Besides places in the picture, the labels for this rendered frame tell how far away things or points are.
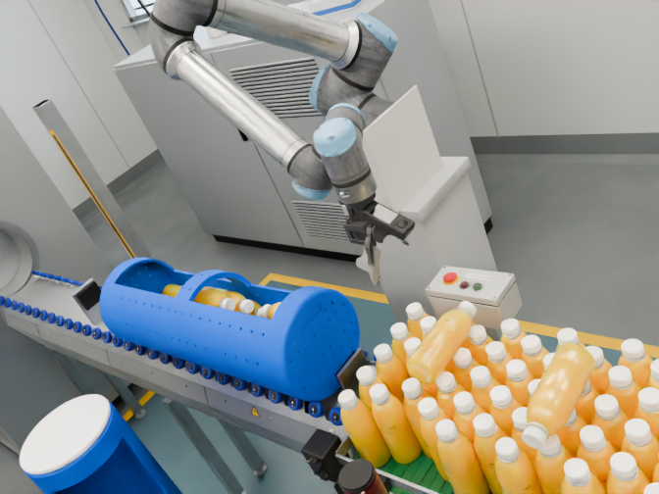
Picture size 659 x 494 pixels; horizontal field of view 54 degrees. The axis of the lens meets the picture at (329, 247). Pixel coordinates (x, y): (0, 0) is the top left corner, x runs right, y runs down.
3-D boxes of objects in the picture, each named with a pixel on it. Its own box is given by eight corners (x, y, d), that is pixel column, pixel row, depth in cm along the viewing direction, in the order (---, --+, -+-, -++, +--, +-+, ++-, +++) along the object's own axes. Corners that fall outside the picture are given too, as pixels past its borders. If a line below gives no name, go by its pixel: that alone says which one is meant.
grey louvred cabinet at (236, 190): (256, 205, 523) (169, 33, 452) (495, 224, 374) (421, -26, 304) (209, 245, 494) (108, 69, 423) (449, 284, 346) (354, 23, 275)
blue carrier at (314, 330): (185, 305, 237) (149, 240, 224) (373, 350, 178) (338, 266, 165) (126, 357, 221) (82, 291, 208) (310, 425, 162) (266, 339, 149)
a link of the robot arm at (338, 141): (353, 110, 140) (350, 128, 131) (372, 160, 146) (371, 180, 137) (312, 123, 142) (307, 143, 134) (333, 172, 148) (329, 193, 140)
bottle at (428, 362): (410, 376, 140) (453, 320, 150) (438, 388, 136) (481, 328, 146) (403, 355, 136) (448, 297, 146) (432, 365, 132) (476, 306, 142)
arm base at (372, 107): (389, 140, 221) (367, 123, 223) (411, 96, 207) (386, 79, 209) (359, 165, 209) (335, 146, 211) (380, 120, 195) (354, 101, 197)
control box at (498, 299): (454, 294, 176) (443, 264, 171) (523, 304, 162) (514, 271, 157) (435, 319, 170) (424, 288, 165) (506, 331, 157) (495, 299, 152)
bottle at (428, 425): (435, 480, 142) (409, 424, 132) (442, 454, 147) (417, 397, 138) (467, 483, 138) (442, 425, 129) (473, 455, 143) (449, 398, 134)
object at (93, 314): (111, 308, 262) (90, 277, 254) (117, 309, 259) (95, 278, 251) (92, 324, 256) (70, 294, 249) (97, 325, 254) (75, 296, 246)
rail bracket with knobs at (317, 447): (337, 449, 160) (322, 420, 155) (359, 458, 155) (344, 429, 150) (313, 481, 155) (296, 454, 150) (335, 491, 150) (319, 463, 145)
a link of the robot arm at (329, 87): (360, 128, 220) (320, 100, 224) (384, 85, 211) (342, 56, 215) (339, 136, 208) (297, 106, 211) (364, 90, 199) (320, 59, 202)
